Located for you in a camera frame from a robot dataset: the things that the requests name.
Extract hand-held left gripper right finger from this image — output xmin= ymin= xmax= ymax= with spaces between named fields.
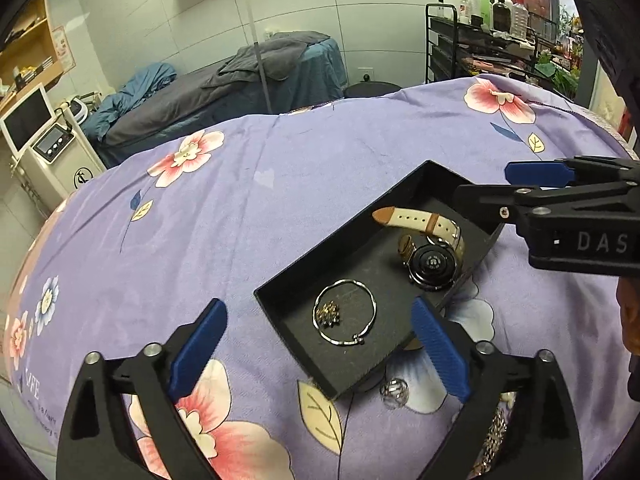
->
xmin=411 ymin=296 xmax=585 ymax=480

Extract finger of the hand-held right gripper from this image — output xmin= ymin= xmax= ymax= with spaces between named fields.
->
xmin=454 ymin=180 xmax=640 ymax=222
xmin=504 ymin=156 xmax=640 ymax=192

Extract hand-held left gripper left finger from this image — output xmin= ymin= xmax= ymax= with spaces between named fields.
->
xmin=56 ymin=298 xmax=229 ymax=480

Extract clear crystal ring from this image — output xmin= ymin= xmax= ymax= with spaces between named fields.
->
xmin=380 ymin=377 xmax=410 ymax=408

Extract silver chain bracelet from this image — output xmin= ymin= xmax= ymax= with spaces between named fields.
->
xmin=470 ymin=400 xmax=517 ymax=477

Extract black rectangular tray box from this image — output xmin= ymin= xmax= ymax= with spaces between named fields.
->
xmin=254 ymin=160 xmax=507 ymax=401

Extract person's right hand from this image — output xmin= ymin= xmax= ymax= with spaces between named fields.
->
xmin=617 ymin=278 xmax=640 ymax=358

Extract thin silver bangle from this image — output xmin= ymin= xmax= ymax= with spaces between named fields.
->
xmin=313 ymin=279 xmax=377 ymax=347

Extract green potted plants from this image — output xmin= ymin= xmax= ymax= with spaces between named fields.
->
xmin=534 ymin=5 xmax=587 ymax=102

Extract purple floral bedsheet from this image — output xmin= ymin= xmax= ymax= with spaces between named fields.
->
xmin=0 ymin=74 xmax=637 ymax=480

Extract black metal trolley rack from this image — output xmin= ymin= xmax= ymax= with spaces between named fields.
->
xmin=425 ymin=2 xmax=562 ymax=86

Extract black round stool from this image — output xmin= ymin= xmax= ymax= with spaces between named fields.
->
xmin=344 ymin=81 xmax=404 ymax=100

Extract group of bottles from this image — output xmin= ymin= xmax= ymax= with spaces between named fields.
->
xmin=440 ymin=0 xmax=532 ymax=41

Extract massage bed with teal cover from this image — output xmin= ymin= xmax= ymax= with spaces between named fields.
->
xmin=82 ymin=31 xmax=348 ymax=168

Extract white beauty machine with screen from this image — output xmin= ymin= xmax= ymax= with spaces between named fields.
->
xmin=0 ymin=82 xmax=108 ymax=202

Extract blue duvet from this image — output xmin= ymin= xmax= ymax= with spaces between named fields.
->
xmin=82 ymin=62 xmax=179 ymax=144

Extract grey blanket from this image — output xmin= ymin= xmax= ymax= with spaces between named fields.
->
xmin=202 ymin=31 xmax=333 ymax=92

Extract white floor lamp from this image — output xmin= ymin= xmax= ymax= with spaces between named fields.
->
xmin=243 ymin=0 xmax=337 ymax=115

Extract wristwatch with cream leather strap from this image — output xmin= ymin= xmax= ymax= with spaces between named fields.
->
xmin=372 ymin=206 xmax=466 ymax=292

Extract wooden wall shelf unit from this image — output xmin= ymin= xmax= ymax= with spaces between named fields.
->
xmin=0 ymin=0 xmax=77 ymax=111

